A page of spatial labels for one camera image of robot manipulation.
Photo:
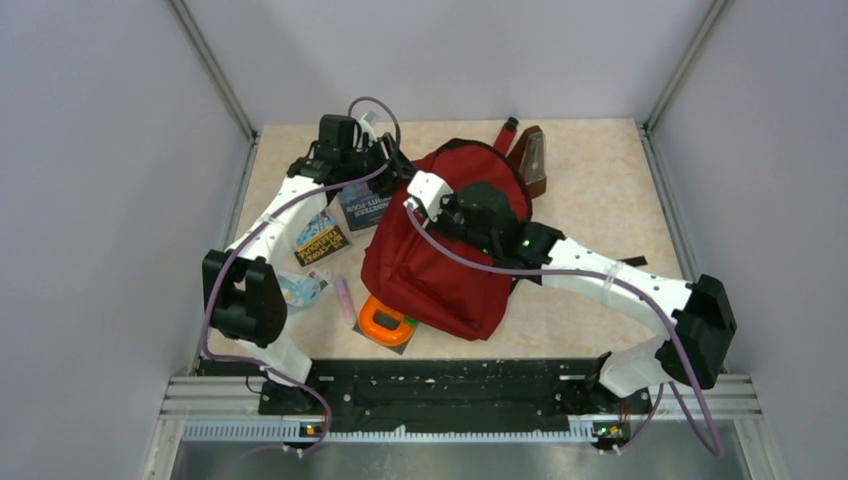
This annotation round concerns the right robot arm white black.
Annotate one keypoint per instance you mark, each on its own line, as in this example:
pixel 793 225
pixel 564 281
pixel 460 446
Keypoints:
pixel 692 321

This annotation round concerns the pink eraser stick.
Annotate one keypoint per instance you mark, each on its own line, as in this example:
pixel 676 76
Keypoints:
pixel 346 300

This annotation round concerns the light blue blister pack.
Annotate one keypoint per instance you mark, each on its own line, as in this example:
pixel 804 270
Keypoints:
pixel 302 290

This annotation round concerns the dark blue paperback book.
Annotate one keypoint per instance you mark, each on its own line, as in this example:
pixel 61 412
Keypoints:
pixel 362 209

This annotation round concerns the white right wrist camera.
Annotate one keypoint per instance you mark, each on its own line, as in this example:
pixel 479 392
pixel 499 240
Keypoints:
pixel 426 192

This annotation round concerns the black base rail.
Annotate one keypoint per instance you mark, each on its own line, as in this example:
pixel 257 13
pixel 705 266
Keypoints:
pixel 487 396

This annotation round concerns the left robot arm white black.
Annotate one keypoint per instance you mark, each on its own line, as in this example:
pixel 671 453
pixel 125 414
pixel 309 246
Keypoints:
pixel 243 299

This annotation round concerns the aluminium frame post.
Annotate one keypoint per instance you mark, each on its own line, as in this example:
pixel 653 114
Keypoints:
pixel 212 67
pixel 686 63

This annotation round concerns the brown wooden metronome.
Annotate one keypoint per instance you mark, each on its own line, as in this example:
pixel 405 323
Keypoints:
pixel 528 155

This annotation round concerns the colourful illustrated children's book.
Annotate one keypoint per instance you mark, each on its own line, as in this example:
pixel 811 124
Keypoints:
pixel 322 238

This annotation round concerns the aluminium frame post left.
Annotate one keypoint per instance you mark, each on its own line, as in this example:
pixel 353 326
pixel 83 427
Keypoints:
pixel 212 67

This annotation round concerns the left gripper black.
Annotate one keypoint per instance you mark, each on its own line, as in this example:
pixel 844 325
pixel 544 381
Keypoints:
pixel 390 177

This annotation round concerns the orange plastic letter toy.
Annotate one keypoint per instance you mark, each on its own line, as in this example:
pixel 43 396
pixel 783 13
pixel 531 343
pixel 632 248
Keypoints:
pixel 374 308

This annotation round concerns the aluminium frame post right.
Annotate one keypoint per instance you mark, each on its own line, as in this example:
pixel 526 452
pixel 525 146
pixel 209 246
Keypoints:
pixel 686 63

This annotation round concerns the red backpack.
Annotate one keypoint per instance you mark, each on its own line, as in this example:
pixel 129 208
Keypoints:
pixel 450 286

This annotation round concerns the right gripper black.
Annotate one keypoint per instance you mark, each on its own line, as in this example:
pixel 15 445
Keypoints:
pixel 447 203

